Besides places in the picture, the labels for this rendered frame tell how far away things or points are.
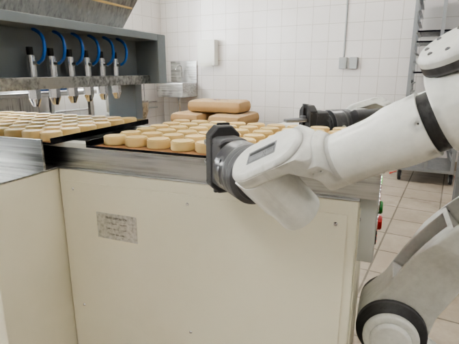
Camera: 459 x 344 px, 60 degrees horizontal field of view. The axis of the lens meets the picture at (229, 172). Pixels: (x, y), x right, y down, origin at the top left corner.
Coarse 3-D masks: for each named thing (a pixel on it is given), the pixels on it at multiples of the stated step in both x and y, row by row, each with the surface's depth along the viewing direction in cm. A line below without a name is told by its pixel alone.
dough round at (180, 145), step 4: (172, 140) 82; (176, 140) 82; (180, 140) 82; (184, 140) 82; (188, 140) 82; (192, 140) 82; (172, 144) 81; (176, 144) 80; (180, 144) 80; (184, 144) 80; (188, 144) 80; (192, 144) 81; (172, 148) 81; (176, 148) 80; (180, 148) 80; (184, 148) 80; (188, 148) 80; (192, 148) 81
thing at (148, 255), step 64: (64, 192) 96; (128, 192) 89; (192, 192) 83; (128, 256) 93; (192, 256) 86; (256, 256) 80; (320, 256) 75; (128, 320) 98; (192, 320) 90; (256, 320) 84; (320, 320) 79
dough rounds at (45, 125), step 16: (0, 112) 139; (16, 112) 139; (32, 112) 139; (0, 128) 100; (16, 128) 100; (32, 128) 102; (48, 128) 100; (64, 128) 100; (80, 128) 104; (96, 128) 107
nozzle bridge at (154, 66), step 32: (0, 32) 87; (32, 32) 95; (64, 32) 102; (96, 32) 103; (128, 32) 116; (0, 64) 88; (64, 64) 105; (96, 64) 116; (128, 64) 131; (160, 64) 133; (128, 96) 140
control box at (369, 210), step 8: (368, 200) 75; (368, 208) 75; (376, 208) 74; (368, 216) 75; (376, 216) 75; (360, 224) 76; (368, 224) 76; (376, 224) 80; (360, 232) 77; (368, 232) 76; (376, 232) 84; (360, 240) 77; (368, 240) 76; (360, 248) 77; (368, 248) 77; (360, 256) 78; (368, 256) 77
